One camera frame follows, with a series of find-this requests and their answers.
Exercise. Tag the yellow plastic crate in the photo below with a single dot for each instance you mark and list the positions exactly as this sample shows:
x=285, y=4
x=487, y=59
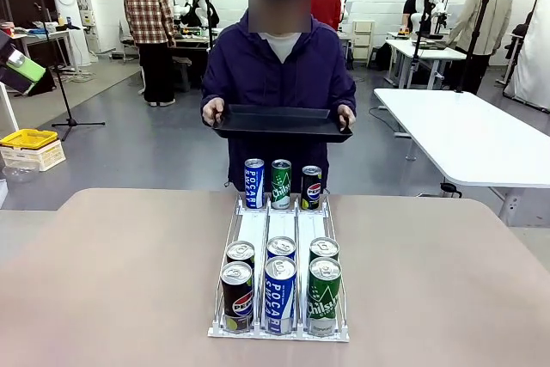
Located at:
x=28, y=138

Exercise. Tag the person in purple jacket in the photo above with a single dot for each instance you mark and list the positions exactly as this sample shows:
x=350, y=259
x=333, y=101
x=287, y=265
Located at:
x=258, y=75

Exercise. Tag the white plastic crate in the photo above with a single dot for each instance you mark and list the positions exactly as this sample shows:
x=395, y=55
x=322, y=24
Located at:
x=38, y=158

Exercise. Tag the blue Pocari Sweat can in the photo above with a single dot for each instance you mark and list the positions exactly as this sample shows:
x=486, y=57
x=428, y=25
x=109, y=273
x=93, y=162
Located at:
x=254, y=184
x=280, y=298
x=281, y=247

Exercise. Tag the white black humanoid robot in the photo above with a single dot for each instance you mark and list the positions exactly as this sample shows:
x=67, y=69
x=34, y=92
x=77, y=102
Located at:
x=193, y=6

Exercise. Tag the person's left forearm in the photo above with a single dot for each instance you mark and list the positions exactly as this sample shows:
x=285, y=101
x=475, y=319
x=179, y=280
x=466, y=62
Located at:
x=346, y=87

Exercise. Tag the large white table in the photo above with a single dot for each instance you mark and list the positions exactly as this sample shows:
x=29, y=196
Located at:
x=464, y=135

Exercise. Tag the green Chilsung cider can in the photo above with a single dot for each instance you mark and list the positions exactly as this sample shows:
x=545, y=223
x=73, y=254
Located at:
x=324, y=298
x=281, y=186
x=324, y=248

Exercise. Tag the black Pepsi can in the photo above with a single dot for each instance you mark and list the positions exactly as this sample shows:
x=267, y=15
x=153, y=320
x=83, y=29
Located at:
x=236, y=298
x=311, y=188
x=240, y=251

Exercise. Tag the person's right forearm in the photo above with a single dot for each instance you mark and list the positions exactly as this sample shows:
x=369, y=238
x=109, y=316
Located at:
x=212, y=85

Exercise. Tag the person's left hand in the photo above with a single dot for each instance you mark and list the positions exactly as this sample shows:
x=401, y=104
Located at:
x=349, y=118

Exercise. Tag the person in black top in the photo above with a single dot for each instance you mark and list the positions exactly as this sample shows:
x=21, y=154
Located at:
x=412, y=4

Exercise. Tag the man in beige jacket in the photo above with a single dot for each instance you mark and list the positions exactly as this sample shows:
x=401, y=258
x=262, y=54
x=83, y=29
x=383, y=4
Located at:
x=485, y=14

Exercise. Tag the small white work table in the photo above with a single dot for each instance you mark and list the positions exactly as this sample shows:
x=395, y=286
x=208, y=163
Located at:
x=423, y=51

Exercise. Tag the white drawer unit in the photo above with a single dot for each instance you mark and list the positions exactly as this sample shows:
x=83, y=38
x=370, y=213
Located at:
x=363, y=38

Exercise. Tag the man in plaid shirt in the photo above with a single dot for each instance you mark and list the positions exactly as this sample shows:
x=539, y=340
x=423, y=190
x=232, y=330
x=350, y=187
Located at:
x=148, y=14

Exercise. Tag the black tripod stand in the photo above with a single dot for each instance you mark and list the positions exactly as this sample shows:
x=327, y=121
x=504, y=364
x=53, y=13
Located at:
x=64, y=96

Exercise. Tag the white can dispenser rack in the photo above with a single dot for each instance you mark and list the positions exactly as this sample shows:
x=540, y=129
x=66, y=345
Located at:
x=281, y=225

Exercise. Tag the black camera stand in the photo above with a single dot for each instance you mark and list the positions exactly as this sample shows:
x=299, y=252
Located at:
x=474, y=40
x=419, y=40

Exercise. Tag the black plastic serving tray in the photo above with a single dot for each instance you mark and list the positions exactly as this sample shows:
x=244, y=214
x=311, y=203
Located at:
x=279, y=126

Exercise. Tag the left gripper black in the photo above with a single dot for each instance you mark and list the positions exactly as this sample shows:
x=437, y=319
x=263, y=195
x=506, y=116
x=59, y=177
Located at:
x=7, y=47

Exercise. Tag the white hanging curtain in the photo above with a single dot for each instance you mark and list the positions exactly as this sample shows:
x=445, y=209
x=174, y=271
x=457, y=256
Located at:
x=533, y=62

